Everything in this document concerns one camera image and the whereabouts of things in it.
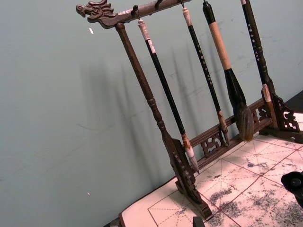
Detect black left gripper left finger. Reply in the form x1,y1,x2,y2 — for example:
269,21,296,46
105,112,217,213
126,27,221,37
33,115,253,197
192,216,205,227

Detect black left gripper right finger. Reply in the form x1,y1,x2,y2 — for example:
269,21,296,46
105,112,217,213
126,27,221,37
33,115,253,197
281,170,303,197

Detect white calligraphy mat red grid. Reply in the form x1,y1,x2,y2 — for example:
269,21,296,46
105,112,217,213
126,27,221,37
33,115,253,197
119,132,303,227

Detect black table cloth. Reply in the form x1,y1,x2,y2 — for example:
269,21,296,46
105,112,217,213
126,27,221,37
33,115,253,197
283,91,303,114

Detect black brush with white cap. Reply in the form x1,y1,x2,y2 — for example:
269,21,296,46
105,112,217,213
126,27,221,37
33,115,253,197
137,19,201,175

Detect black brush with white ferrule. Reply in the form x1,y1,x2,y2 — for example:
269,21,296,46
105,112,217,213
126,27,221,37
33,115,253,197
239,0,273,104

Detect thin black brush white characters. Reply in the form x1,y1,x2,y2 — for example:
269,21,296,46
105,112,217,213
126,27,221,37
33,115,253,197
181,6,231,147

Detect carved dark wooden brush rack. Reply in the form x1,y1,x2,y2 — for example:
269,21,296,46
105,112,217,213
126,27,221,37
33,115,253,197
75,0,303,219

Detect large brush with tan handle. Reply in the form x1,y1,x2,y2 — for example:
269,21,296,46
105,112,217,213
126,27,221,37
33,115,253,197
202,0,254,143

